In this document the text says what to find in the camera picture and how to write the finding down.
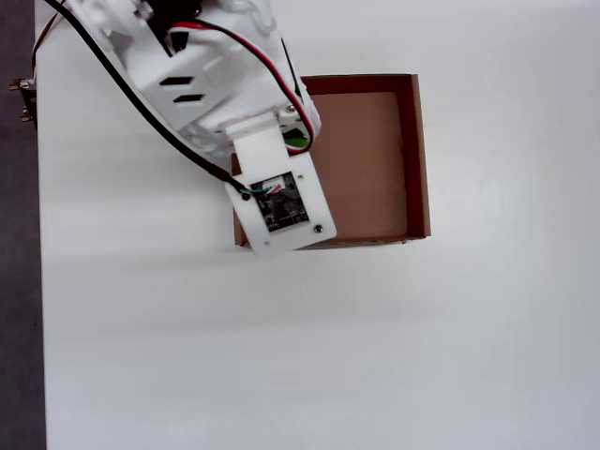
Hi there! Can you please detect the white slotted gripper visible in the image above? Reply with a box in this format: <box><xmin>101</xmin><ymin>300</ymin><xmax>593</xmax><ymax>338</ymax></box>
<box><xmin>105</xmin><ymin>21</ymin><xmax>323</xmax><ymax>157</ymax></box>

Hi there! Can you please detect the green cube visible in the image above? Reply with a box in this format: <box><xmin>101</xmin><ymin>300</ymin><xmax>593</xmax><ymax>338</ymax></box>
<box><xmin>284</xmin><ymin>129</ymin><xmax>309</xmax><ymax>152</ymax></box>

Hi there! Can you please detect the brown cardboard box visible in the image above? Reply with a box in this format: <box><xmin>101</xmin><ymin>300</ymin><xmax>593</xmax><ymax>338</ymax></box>
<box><xmin>231</xmin><ymin>72</ymin><xmax>432</xmax><ymax>250</ymax></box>

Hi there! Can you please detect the black camera cable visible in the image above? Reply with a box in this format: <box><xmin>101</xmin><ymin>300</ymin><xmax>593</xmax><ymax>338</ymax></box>
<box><xmin>42</xmin><ymin>0</ymin><xmax>248</xmax><ymax>194</ymax></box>

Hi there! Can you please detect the red white black gripper cable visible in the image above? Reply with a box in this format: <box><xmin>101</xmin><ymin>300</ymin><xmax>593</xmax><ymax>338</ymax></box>
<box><xmin>167</xmin><ymin>21</ymin><xmax>316</xmax><ymax>157</ymax></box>

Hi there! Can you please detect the red white base cable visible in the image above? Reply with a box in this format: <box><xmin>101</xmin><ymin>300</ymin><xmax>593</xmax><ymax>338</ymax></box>
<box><xmin>29</xmin><ymin>0</ymin><xmax>63</xmax><ymax>83</ymax></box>

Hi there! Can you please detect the small metal clamp bracket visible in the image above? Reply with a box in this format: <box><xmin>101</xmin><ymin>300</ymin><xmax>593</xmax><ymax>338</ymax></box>
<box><xmin>8</xmin><ymin>78</ymin><xmax>38</xmax><ymax>124</ymax></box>

